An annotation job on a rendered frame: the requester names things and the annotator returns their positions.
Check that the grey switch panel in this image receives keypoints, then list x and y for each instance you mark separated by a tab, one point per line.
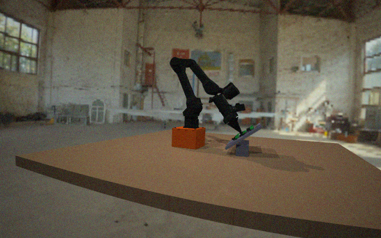
242	146

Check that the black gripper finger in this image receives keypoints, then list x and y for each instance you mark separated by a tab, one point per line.
234	124

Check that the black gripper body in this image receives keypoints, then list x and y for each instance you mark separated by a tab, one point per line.
227	113

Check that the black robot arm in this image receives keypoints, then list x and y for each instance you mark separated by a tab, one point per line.
194	104

